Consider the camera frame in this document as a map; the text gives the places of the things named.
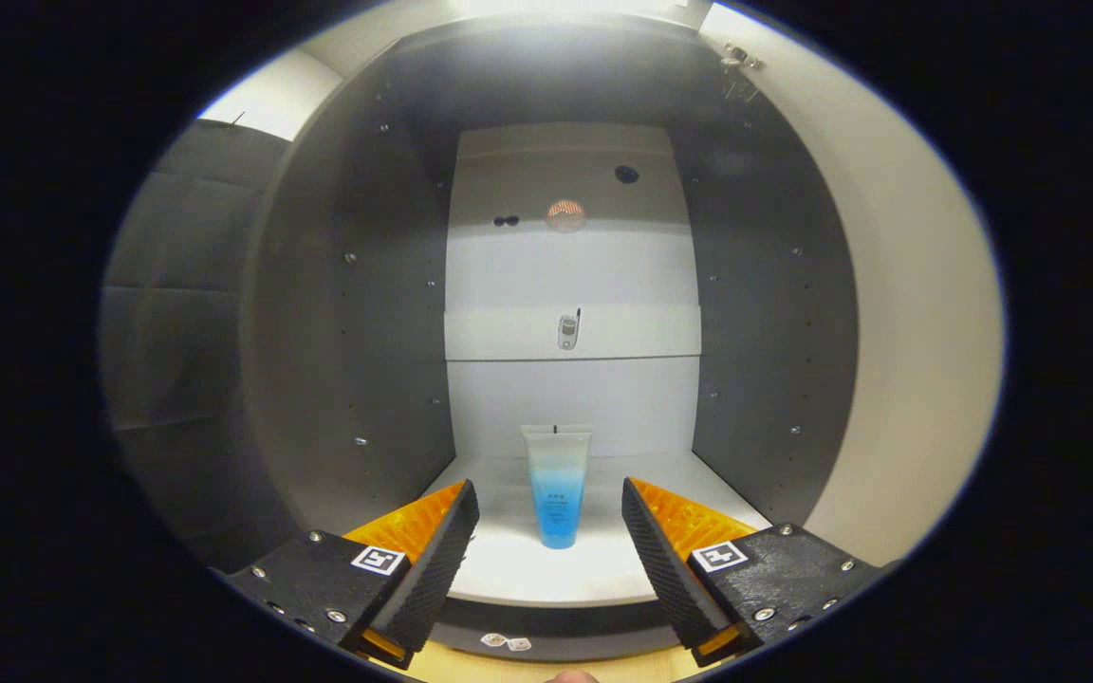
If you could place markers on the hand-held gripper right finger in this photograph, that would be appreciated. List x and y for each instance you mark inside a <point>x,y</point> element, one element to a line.
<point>665,569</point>

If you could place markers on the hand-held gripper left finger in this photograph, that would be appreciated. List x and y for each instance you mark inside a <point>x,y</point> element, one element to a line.
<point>437,560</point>

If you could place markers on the clear and blue tube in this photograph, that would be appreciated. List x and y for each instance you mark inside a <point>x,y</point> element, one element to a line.
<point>556,493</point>

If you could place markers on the white cabinet shelf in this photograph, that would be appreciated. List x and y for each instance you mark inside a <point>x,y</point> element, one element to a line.
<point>641,332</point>

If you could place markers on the dark grey cabinet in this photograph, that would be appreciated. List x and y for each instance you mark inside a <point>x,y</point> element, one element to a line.
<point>357,332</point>

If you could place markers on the black backdrop cloth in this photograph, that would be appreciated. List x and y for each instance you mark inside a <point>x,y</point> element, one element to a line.
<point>176,332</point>

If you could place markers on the metal door hinge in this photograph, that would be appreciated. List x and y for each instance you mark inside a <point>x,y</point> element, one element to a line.
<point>741,62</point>

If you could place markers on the large ceiling light panel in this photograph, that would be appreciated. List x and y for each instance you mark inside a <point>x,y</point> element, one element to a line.
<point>575,5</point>

